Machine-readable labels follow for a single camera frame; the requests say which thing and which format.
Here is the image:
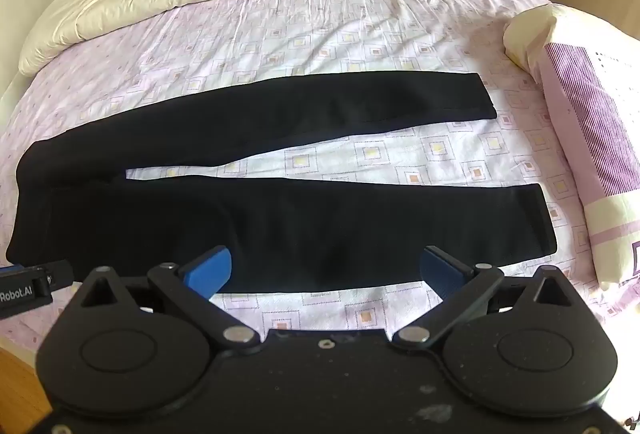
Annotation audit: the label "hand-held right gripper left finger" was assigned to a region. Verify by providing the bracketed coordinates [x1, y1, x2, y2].
[77, 245, 262, 353]

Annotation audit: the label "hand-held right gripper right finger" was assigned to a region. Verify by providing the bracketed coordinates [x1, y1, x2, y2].
[391, 245, 575, 351]

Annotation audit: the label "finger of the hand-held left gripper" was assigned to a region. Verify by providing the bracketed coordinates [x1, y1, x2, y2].
[46, 259, 75, 290]

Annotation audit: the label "black pants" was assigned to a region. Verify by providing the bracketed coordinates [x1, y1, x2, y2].
[6, 71, 558, 296]

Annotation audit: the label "purple patterned cream pillow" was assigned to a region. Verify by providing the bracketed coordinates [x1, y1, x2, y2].
[502, 4, 640, 293]

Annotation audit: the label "bed with pink patterned sheet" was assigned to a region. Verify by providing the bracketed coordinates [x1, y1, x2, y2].
[0, 0, 640, 365]

